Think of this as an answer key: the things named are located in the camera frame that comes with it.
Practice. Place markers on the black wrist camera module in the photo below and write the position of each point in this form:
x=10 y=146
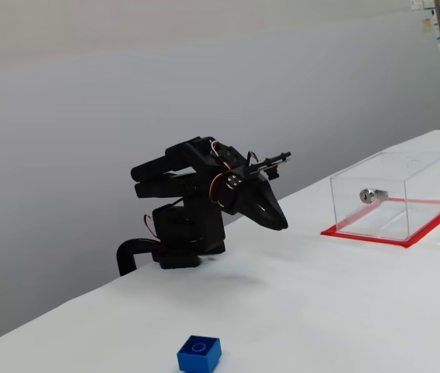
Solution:
x=270 y=171

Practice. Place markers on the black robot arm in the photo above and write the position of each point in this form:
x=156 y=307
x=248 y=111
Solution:
x=189 y=217

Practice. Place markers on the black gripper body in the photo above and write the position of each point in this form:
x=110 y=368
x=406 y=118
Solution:
x=252 y=193

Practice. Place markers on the red tape frame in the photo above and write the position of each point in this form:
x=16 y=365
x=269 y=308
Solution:
x=360 y=236

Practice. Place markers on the black table clamp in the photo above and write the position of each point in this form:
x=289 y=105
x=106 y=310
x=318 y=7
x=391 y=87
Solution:
x=123 y=256

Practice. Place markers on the white paper label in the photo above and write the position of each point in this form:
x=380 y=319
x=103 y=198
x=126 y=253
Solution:
x=418 y=4

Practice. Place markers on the silver cam lock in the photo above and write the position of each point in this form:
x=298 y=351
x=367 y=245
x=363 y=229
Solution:
x=367 y=195

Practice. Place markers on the transparent plastic box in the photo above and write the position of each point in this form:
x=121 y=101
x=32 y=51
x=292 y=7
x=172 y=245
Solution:
x=426 y=175

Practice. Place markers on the blue lego brick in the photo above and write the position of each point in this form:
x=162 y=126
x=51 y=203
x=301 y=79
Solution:
x=200 y=357

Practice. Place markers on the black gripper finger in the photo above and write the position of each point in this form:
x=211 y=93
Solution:
x=279 y=213
x=259 y=221

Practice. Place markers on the beige sticky note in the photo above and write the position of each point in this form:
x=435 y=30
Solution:
x=426 y=24

